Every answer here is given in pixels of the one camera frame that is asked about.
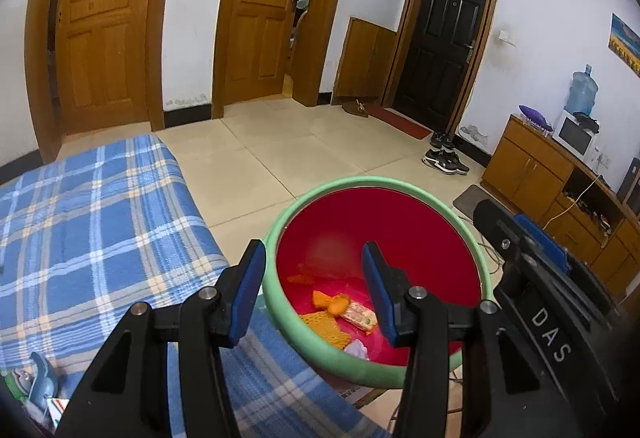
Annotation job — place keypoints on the brown slipper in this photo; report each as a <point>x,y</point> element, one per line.
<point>356,109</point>

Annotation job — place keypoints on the orange snack packet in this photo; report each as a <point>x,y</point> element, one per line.
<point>357,316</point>

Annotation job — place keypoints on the open wooden door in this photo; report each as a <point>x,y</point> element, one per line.
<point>255,18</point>

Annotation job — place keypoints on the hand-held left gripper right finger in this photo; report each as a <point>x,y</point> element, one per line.
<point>380,290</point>

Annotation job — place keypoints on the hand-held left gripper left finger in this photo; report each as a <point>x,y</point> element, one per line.
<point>247,290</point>

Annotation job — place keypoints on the white medicine box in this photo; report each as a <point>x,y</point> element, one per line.
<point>56,407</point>

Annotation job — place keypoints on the white light switch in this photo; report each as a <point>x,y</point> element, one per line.
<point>505,37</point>

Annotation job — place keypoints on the white sock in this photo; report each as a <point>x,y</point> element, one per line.
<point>357,349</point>

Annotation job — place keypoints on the blue water bottle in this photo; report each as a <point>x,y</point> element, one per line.
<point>584,91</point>

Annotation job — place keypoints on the red basin with green rim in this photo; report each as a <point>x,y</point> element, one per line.
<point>400,228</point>

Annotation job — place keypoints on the black object on microwave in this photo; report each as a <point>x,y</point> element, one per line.
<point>586,121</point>

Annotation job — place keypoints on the wooden door frame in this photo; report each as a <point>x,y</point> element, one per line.
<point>317,43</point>
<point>156,68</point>

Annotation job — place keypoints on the pair of black sneakers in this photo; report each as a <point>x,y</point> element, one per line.
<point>442,141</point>
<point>445,163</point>

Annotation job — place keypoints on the grey floor mat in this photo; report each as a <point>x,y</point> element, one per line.
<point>472,200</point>

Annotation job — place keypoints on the wooden cabinet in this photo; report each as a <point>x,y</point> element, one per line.
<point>535,168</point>

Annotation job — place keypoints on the closed wooden door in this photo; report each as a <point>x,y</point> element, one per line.
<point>100,43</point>

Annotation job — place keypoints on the black speaker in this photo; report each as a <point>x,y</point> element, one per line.
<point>631,185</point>

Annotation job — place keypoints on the black entrance door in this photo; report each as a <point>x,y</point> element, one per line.
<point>440,33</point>

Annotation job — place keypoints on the red doormat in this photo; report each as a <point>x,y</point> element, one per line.
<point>400,119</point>

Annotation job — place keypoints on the blue plaid blanket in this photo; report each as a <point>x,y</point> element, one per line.
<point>100,243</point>

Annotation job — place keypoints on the flat cardboard piece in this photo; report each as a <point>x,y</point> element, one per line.
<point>360,396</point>

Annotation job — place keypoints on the teal cloth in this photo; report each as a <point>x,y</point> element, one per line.
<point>301,1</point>

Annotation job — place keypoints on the white microwave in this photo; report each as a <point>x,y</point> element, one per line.
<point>572,138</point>

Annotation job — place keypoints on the wall picture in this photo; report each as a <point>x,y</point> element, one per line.
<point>625,43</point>

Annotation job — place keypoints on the yellow foam net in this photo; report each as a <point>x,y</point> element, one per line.
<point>325,327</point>

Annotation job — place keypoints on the orange knitted toy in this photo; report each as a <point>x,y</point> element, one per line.
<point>330,303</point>

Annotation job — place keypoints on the purple cloth object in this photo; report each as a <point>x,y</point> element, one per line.
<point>532,114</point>

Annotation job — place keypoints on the wooden wall panel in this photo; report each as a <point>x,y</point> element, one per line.
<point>365,58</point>

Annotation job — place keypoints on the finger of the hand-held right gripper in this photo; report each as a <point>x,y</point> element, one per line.
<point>542,240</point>
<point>497,230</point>

